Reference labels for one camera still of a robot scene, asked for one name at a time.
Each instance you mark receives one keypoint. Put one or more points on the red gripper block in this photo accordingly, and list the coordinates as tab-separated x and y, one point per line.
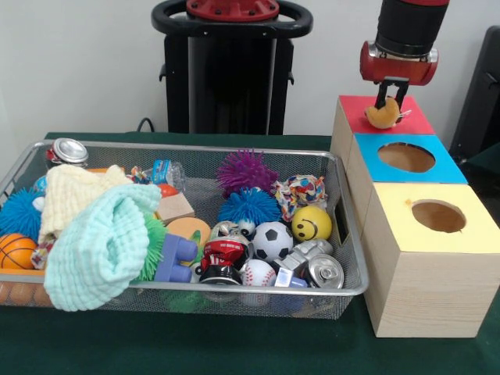
398	72

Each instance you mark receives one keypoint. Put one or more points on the brown plush teddy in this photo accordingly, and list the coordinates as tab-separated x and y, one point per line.
384	116

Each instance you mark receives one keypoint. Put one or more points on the mint green knitted cloth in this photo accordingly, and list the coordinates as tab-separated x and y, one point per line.
101	250

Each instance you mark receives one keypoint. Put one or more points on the cream knitted cloth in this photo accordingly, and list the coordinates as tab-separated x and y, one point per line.
74	195

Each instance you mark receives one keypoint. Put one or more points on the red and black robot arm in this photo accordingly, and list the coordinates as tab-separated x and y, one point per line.
410	27

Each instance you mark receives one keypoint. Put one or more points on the shallow clear mesh bin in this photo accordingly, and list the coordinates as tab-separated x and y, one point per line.
336	234

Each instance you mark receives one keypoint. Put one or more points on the wooden box with three holes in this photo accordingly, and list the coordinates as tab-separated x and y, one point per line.
422	273

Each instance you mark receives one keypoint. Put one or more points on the yellow smiley ball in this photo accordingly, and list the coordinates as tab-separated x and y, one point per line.
311	223

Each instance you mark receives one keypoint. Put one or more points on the purple spiky toy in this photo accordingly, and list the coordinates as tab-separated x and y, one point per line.
246	172

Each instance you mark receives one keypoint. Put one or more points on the small blue spiky ball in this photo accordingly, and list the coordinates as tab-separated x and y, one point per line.
248	207

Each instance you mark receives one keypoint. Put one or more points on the crumpled silver can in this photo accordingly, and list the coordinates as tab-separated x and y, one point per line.
301	256

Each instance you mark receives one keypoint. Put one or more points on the small soccer ball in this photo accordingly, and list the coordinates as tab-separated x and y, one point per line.
273	239

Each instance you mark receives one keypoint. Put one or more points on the silver crushed can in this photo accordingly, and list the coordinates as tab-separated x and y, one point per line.
325	271

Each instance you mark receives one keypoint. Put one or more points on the white toy baseball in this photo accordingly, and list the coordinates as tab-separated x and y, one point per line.
258	273

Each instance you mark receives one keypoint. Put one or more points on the red crushed can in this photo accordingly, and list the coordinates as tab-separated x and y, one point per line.
224	254

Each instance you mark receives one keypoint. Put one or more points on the large blue toy brick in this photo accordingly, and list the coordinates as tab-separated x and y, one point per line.
175	258

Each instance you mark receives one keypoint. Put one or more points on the dark green table cloth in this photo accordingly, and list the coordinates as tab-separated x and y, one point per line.
234	344

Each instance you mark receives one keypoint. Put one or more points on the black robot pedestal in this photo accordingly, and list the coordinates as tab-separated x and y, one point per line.
219	78

